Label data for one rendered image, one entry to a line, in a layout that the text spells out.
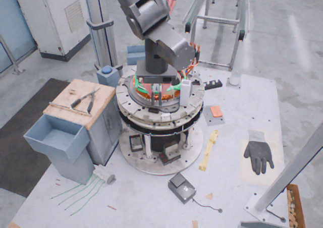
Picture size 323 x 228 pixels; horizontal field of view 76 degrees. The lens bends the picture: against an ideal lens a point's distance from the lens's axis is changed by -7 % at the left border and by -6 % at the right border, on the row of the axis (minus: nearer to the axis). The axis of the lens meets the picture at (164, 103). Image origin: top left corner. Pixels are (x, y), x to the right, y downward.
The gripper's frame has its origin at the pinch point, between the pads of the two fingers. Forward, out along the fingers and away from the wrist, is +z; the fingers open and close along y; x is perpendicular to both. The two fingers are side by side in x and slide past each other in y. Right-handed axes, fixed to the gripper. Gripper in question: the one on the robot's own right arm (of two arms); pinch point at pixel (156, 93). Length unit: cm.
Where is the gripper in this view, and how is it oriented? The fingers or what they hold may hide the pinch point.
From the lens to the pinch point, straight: 62.2
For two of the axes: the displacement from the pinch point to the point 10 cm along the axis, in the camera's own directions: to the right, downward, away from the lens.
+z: -0.3, 7.0, 7.1
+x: -0.4, -7.1, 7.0
